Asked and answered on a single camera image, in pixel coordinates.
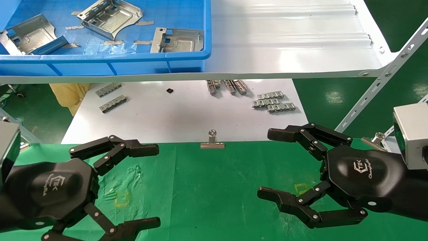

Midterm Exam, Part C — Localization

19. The flat stamped sheet metal part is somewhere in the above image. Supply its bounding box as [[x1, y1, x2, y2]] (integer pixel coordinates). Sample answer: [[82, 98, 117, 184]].
[[150, 27, 204, 53]]

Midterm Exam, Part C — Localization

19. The green cloth mat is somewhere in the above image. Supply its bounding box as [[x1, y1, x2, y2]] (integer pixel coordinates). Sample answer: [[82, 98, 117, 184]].
[[0, 141, 428, 241]]

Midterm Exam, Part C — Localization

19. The bent sheet metal part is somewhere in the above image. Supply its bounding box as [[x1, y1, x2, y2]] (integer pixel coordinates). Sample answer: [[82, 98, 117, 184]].
[[0, 14, 70, 56]]

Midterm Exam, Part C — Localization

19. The blue plastic bin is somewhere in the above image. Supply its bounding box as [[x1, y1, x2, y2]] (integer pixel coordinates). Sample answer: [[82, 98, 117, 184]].
[[0, 0, 212, 77]]

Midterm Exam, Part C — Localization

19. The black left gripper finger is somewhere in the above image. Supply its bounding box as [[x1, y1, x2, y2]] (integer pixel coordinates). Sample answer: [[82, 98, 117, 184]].
[[69, 135, 159, 176]]

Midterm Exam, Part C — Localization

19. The small notched metal strip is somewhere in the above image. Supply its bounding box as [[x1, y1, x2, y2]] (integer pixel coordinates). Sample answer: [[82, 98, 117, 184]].
[[206, 80, 222, 95], [233, 80, 248, 95], [99, 95, 128, 113], [252, 98, 280, 109], [267, 103, 297, 113], [257, 91, 285, 100], [223, 80, 237, 95], [95, 83, 122, 98]]

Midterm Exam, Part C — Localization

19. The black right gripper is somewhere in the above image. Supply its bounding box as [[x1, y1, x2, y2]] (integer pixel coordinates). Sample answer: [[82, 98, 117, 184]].
[[257, 123, 407, 229]]

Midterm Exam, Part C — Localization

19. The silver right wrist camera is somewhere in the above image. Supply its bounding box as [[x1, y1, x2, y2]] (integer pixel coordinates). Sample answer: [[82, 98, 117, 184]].
[[393, 103, 428, 170]]

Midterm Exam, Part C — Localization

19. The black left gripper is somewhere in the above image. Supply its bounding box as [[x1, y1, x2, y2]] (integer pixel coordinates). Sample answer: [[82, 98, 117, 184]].
[[7, 158, 161, 241]]

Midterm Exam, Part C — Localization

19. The grey metal frame bar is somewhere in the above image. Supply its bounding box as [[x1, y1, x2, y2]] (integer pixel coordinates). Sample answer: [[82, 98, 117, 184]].
[[0, 107, 40, 144]]

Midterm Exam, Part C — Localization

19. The white board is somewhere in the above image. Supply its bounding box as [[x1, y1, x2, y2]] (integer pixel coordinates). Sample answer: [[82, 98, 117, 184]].
[[61, 79, 309, 144]]

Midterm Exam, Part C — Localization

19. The yellow plastic bag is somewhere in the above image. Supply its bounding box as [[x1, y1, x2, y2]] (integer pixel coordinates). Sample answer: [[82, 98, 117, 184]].
[[49, 83, 91, 116]]

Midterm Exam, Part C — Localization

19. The white ribbed shelf panel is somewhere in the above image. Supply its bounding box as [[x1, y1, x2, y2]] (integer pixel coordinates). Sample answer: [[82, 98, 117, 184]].
[[0, 0, 400, 84]]

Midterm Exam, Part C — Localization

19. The curved sheet metal part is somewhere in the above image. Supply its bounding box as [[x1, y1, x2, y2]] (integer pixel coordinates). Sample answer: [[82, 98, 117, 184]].
[[77, 0, 143, 41]]

